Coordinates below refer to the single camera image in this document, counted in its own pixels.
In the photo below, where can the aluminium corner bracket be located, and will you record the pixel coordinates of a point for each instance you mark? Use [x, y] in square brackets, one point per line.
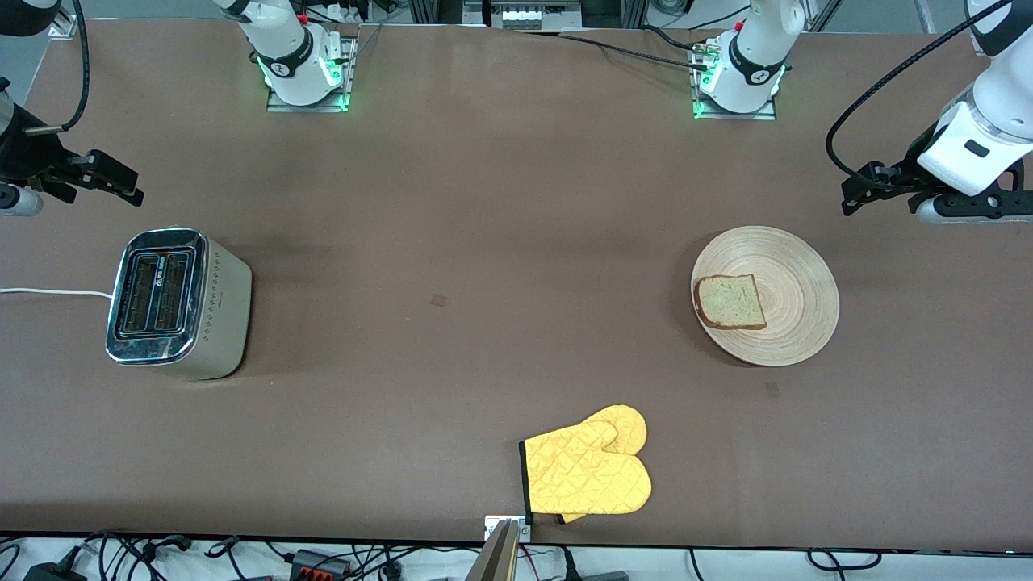
[63, 31]

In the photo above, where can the aluminium frame rack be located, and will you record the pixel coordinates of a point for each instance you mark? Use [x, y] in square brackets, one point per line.
[524, 12]

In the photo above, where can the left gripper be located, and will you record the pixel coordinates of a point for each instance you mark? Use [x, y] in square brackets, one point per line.
[909, 172]

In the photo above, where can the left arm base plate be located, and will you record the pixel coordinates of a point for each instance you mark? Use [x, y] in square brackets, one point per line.
[738, 115]

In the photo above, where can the white power strip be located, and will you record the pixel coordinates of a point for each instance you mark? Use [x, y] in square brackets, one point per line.
[351, 10]

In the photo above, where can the round wooden plate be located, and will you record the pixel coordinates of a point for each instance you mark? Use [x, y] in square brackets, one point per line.
[799, 282]

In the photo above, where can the yellow quilted oven mitt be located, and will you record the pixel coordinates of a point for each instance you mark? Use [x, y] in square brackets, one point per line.
[585, 476]

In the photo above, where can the black orange connector block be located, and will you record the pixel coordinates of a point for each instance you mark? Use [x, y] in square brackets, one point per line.
[319, 565]

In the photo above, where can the silver two-slot toaster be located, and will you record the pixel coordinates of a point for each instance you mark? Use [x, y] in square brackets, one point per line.
[218, 315]

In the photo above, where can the white post bracket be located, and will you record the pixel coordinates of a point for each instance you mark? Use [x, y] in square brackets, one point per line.
[524, 531]

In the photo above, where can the aluminium camera post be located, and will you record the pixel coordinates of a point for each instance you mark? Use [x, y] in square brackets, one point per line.
[494, 561]

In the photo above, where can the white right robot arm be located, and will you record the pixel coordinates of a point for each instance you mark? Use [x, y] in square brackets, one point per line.
[286, 48]

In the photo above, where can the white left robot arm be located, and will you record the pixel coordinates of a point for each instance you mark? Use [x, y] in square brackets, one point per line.
[754, 64]

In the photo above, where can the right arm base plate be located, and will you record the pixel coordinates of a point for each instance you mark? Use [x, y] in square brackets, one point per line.
[278, 103]

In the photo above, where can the brown bread slice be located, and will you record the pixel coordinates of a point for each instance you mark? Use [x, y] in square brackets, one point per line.
[730, 303]

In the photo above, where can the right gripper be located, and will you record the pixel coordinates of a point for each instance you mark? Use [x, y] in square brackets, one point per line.
[23, 155]

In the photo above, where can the black power adapter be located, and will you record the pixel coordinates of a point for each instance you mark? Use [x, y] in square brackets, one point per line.
[52, 574]

